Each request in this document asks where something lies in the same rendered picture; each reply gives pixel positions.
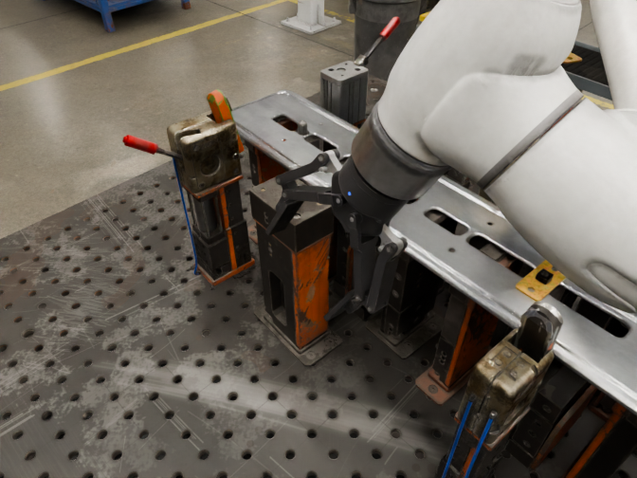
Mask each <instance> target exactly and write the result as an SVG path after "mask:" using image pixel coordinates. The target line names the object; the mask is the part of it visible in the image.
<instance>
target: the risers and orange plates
mask: <svg viewBox="0 0 637 478"><path fill-rule="evenodd" d="M380 244H381V238H380V237H379V235H378V241H377V243H376V245H375V264H376V261H377V257H378V255H379V253H380V251H379V250H378V248H379V247H380ZM353 289H355V278H354V249H353V248H351V246H350V233H349V232H348V233H347V232H346V230H345V229H344V228H343V227H342V225H341V223H340V221H339V220H338V225H337V277H336V278H335V279H334V290H333V291H335V293H336V294H337V295H338V296H339V297H341V298H343V297H344V296H345V295H346V294H347V293H348V292H349V291H351V290H353ZM354 313H355V314H356V315H357V316H358V317H359V318H360V319H361V320H362V321H364V320H366V319H367V318H368V317H370V316H371V315H372V314H370V313H369V312H368V311H367V308H366V305H365V304H363V305H362V306H361V307H360V308H358V309H357V310H356V311H354ZM588 384H589V382H588V381H587V380H585V379H584V378H582V377H581V376H579V375H578V374H576V373H575V372H573V371H572V370H571V369H569V368H568V367H566V366H565V365H564V364H563V365H562V366H561V367H560V368H559V369H558V371H557V372H556V373H555V374H554V375H553V376H552V377H551V378H550V379H549V380H548V381H547V382H546V383H545V384H544V385H543V386H542V387H541V388H540V389H539V390H538V391H537V394H536V396H535V398H534V400H533V402H532V403H531V404H530V405H529V407H530V408H531V409H530V411H529V412H528V413H527V414H526V415H525V416H524V417H523V418H522V419H521V420H520V422H519V425H518V427H517V429H516V430H515V432H514V434H513V435H512V436H511V438H510V439H509V441H508V443H507V445H506V446H505V449H506V450H507V451H508V452H509V453H510V454H511V455H513V456H514V457H515V458H516V459H517V460H518V461H520V462H521V463H522V465H523V466H525V467H526V468H530V469H532V470H535V469H536V468H537V467H538V466H539V464H540V463H541V462H542V461H543V460H544V459H545V457H546V456H547V455H548V454H549V453H550V451H551V450H552V449H553V448H554V447H555V445H556V444H557V443H558V442H559V441H560V440H561V438H562V437H563V436H564V435H565V434H566V433H567V431H568V430H569V429H570V428H571V427H572V426H573V424H574V423H575V422H576V420H577V419H578V417H579V416H580V415H581V414H582V412H583V411H584V409H585V408H586V406H587V405H588V403H589V402H590V400H591V399H592V397H593V395H594V394H595V392H596V391H597V388H596V387H594V386H593V385H591V386H590V387H589V385H588ZM588 387H589V388H588Z"/></svg>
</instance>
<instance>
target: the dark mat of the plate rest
mask: <svg viewBox="0 0 637 478"><path fill-rule="evenodd" d="M571 53H573V54H575V55H576V56H578V57H580V58H582V61H581V62H576V63H571V64H563V63H562V64H561V66H562V68H563V69H564V70H565V71H568V72H571V73H573V74H575V75H578V76H581V77H584V78H587V79H589V80H592V81H595V82H598V83H602V84H605V85H607V86H609V83H608V79H607V75H606V71H605V67H604V64H603V60H602V56H601V53H600V52H596V51H593V50H590V49H587V48H585V47H582V46H576V45H573V49H572V51H571Z"/></svg>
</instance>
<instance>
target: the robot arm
mask: <svg viewBox="0 0 637 478"><path fill-rule="evenodd" d="M590 6H591V17H592V20H593V25H594V29H595V33H596V37H597V41H598V44H599V48H600V52H601V56H602V60H603V64H604V67H605V71H606V75H607V79H608V83H609V87H610V93H611V97H612V101H613V106H614V109H606V110H601V109H600V108H598V107H597V106H596V105H595V104H594V103H592V102H591V101H590V100H588V99H587V98H586V97H585V98H584V99H583V100H582V101H581V102H580V103H578V102H579V101H580V100H581V99H582V98H583V97H584V95H583V94H582V93H581V92H580V91H579V90H578V89H577V88H576V87H575V86H574V84H573V83H572V81H571V80H570V79H569V77H568V75H567V74H566V72H565V70H564V69H563V68H562V66H561V64H562V63H563V62H564V61H565V59H566V58H567V57H568V56H569V54H570V53H571V51H572V49H573V45H574V42H575V38H576V35H577V31H578V28H579V23H580V18H581V10H582V5H581V1H580V0H440V2H439V3H438V4H437V5H436V6H435V8H434V9H433V10H432V11H431V12H430V14H429V15H428V16H427V18H426V19H425V20H424V21H423V23H422V24H421V25H420V27H419V28H417V30H416V31H415V32H414V34H413V35H412V37H411V38H410V39H409V41H408V43H407V45H406V46H405V48H404V49H403V51H402V53H401V54H400V56H399V57H398V59H397V61H396V63H395V65H394V67H393V68H392V70H391V73H390V76H389V79H388V83H387V86H386V89H385V91H384V94H383V96H382V97H381V99H380V100H379V101H378V102H377V103H376V105H375V106H374V108H373V110H372V113H371V114H370V115H369V116H368V118H367V119H366V121H365V122H364V124H363V125H362V126H361V128H360V129H359V131H358V132H357V134H356V135H355V137H354V139H353V143H352V153H351V155H350V156H349V158H348V159H347V160H346V162H345V163H344V165H343V166H341V165H340V163H339V161H338V159H339V158H340V152H339V150H338V149H333V150H330V151H326V152H323V153H320V154H318V155H317V156H316V158H315V159H314V160H313V161H312V162H311V163H308V164H306V165H303V166H301V167H299V168H296V169H294V170H291V171H289V172H286V173H283V174H281V175H277V176H276V182H277V184H278V185H282V197H281V198H280V200H279V202H278V203H277V205H276V211H277V213H276V215H275V217H274V218H273V220H272V222H271V223H270V225H269V226H268V228H267V230H266V231H265V232H266V233H267V235H268V236H269V235H272V234H274V233H277V232H279V231H282V230H285V229H286V227H287V226H288V224H289V223H290V221H291V220H292V218H293V217H294V215H295V214H296V213H297V211H298V210H299V208H300V206H301V205H302V203H303V202H304V201H310V202H319V204H326V205H331V206H332V209H333V210H332V213H333V214H334V216H335V217H336V218H337V219H338V220H339V221H340V223H341V225H342V227H343V228H344V229H345V230H346V232H347V233H348V232H349V233H350V246H351V248H353V249H354V278H355V289H353V290H351V291H349V292H348V293H347V294H346V295H345V296H344V297H343V298H342V299H341V300H340V301H339V302H338V303H337V304H336V305H335V306H334V307H333V308H332V309H331V310H330V311H329V312H328V313H327V314H326V315H325V316H323V318H324V319H325V320H326V321H327V322H328V321H329V320H331V319H332V318H334V317H336V316H337V315H339V314H341V313H342V312H343V311H344V310H346V311H347V313H348V314H350V313H353V312H354V311H356V310H357V309H358V308H360V307H361V306H362V305H363V304H365V305H366V308H367V311H368V312H369V313H370V314H373V313H375V312H376V311H378V310H379V309H381V308H383V307H384V306H386V305H387V304H388V301H389V297H390V293H391V287H392V283H393V279H394V275H395V271H396V269H397V265H398V261H399V257H400V255H401V253H402V252H403V251H404V250H405V248H406V247H407V246H408V240H407V239H406V238H405V237H400V238H397V237H396V236H395V235H394V234H393V233H392V231H391V230H390V229H389V226H390V222H391V220H392V218H393V217H394V216H395V215H396V214H397V213H398V212H399V211H400V210H401V209H402V208H403V207H404V206H405V205H406V204H407V203H408V201H409V200H412V199H417V198H419V197H421V196H423V195H424V194H425V193H426V192H427V191H428V190H429V189H430V188H431V187H432V186H433V185H434V184H435V183H436V182H437V181H438V180H439V179H440V177H441V176H442V175H443V174H444V173H446V172H447V171H448V170H450V169H451V168H454V169H456V170H457V171H459V172H461V173H462V174H464V175H466V176H467V177H469V178H470V179H471V180H473V181H474V182H475V183H476V184H477V185H478V186H480V187H481V188H482V189H484V188H485V187H486V186H487V185H488V184H489V183H490V182H491V181H492V180H494V179H495V178H496V177H497V176H498V175H499V174H500V173H501V172H502V171H504V170H505V169H506V168H507V167H508V166H509V165H510V164H511V163H512V162H513V161H514V160H516V159H517V158H518V157H519V158H518V159H517V160H516V161H515V162H514V163H513V164H512V165H510V166H509V167H508V168H507V169H506V170H505V171H504V172H503V173H502V174H501V175H499V176H498V177H497V178H496V179H495V180H494V181H493V182H492V183H491V184H490V185H489V186H488V187H486V188H485V189H484V191H485V192H486V194H487V195H488V196H489V197H490V198H491V199H492V200H493V201H494V203H495V204H496V205H497V206H498V208H499V209H500V211H501V213H502V214H503V216H504V217H505V218H506V220H507V221H508V222H509V223H510V224H511V225H512V226H513V228H514V229H515V230H516V231H517V232H518V233H519V234H520V235H521V236H522V237H523V238H524V239H525V240H526V241H527V242H528V243H529V244H530V245H531V246H532V247H533V248H534V249H535V250H536V251H537V252H538V253H539V254H540V255H541V256H542V257H543V258H544V259H546V260H547V261H548V262H549V263H550V264H551V265H552V266H553V267H555V268H556V269H557V270H558V271H559V272H560V273H561V274H563V275H564V276H565V277H566V278H567V279H569V280H570V281H571V282H573V283H574V284H575V285H577V286H578V287H580V288H581V289H582V290H584V291H585V292H587V293H588V294H590V295H592V296H593V297H594V298H595V299H597V300H599V301H600V302H602V303H605V304H607V305H609V306H611V307H614V308H616V309H619V310H622V311H624V312H627V313H637V0H590ZM573 106H574V108H573V109H572V110H571V111H570V112H569V113H568V114H566V113H567V112H568V111H569V110H570V109H571V108H572V107H573ZM565 114H566V115H565ZM564 115H565V116H564ZM563 116H564V117H563ZM562 117H563V118H562ZM560 118H562V119H561V120H560V121H559V122H558V123H556V122H557V121H558V120H559V119H560ZM554 124H555V125H554ZM553 125H554V126H553ZM552 126H553V127H552ZM551 127H552V128H551ZM550 128H551V129H550ZM548 129H550V130H549V131H548V132H547V133H546V134H544V133H545V132H546V131H547V130H548ZM543 134H544V135H543ZM542 135H543V136H542ZM541 136H542V137H541ZM540 137H541V138H540ZM537 139H538V141H537V142H536V143H535V144H533V143H534V142H535V141H536V140H537ZM532 144H533V145H532ZM531 145H532V146H531ZM530 146H531V147H530ZM529 147H530V148H529ZM528 148H529V149H528ZM527 149H528V150H527ZM525 150H527V151H526V152H525V153H524V154H523V155H521V154H522V153H523V152H524V151H525ZM520 155H521V156H520ZM318 172H325V173H326V174H328V173H332V174H333V175H332V187H320V186H302V185H303V184H300V185H298V186H297V183H296V181H295V180H297V179H300V178H303V177H305V176H308V175H312V174H315V173H318ZM378 235H379V237H380V238H381V244H380V247H379V248H378V250H379V251H380V253H379V255H378V257H377V261H376V264H375V245H376V243H377V241H378ZM361 236H364V237H362V238H361Z"/></svg>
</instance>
